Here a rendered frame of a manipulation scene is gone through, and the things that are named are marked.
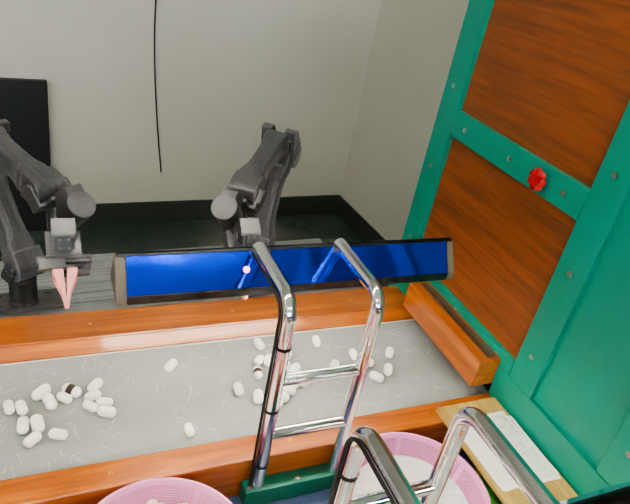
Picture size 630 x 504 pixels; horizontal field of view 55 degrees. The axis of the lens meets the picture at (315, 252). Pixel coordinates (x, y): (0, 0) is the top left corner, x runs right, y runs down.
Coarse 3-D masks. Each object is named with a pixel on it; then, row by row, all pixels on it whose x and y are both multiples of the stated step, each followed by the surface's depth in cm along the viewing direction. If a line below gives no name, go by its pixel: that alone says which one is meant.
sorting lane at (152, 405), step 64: (0, 384) 113; (128, 384) 119; (192, 384) 122; (256, 384) 125; (320, 384) 129; (384, 384) 133; (448, 384) 136; (0, 448) 101; (64, 448) 104; (128, 448) 106
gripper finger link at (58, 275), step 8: (72, 264) 122; (80, 264) 123; (88, 264) 123; (56, 272) 117; (64, 272) 122; (80, 272) 123; (88, 272) 123; (56, 280) 117; (64, 280) 117; (64, 288) 117; (64, 296) 117; (64, 304) 118
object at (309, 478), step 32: (256, 256) 97; (352, 256) 101; (288, 288) 89; (288, 320) 88; (288, 352) 91; (288, 384) 95; (352, 384) 102; (352, 416) 105; (256, 448) 102; (256, 480) 105; (288, 480) 109; (320, 480) 111
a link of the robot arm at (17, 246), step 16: (0, 176) 135; (0, 192) 135; (0, 208) 134; (16, 208) 137; (0, 224) 135; (16, 224) 136; (0, 240) 137; (16, 240) 136; (32, 240) 138; (16, 256) 135; (32, 256) 137; (16, 272) 136; (32, 272) 138
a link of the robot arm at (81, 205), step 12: (24, 192) 121; (60, 192) 117; (72, 192) 116; (84, 192) 118; (36, 204) 120; (48, 204) 120; (60, 204) 118; (72, 204) 115; (84, 204) 117; (60, 216) 118; (72, 216) 116; (84, 216) 116
